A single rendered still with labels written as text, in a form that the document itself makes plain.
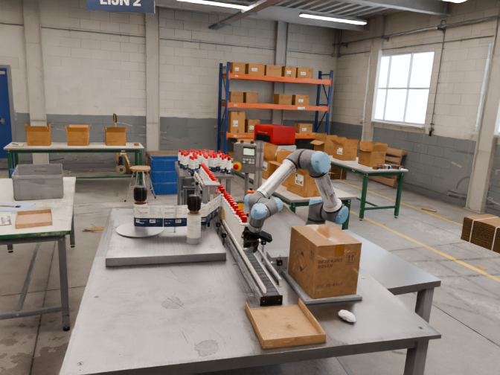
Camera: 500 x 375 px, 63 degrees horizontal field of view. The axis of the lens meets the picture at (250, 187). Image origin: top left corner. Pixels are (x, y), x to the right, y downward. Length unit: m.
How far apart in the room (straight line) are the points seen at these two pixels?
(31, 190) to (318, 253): 2.78
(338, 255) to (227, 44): 8.85
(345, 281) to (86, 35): 8.66
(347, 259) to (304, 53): 9.56
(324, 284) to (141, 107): 8.38
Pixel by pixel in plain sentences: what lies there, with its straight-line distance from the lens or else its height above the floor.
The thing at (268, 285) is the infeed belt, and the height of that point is 0.88.
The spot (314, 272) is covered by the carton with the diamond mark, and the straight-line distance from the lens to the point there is 1.98.
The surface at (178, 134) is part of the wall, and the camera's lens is 10.15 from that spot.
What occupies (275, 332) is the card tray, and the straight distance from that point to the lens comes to 1.79.
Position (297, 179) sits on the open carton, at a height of 0.94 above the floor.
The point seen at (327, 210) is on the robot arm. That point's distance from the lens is 2.51.
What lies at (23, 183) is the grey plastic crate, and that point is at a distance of 4.02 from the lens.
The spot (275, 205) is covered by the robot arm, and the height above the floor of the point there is 1.24.
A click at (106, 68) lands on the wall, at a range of 9.91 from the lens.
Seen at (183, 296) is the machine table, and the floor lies 0.83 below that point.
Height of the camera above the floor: 1.78
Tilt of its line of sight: 13 degrees down
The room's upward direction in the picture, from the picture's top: 3 degrees clockwise
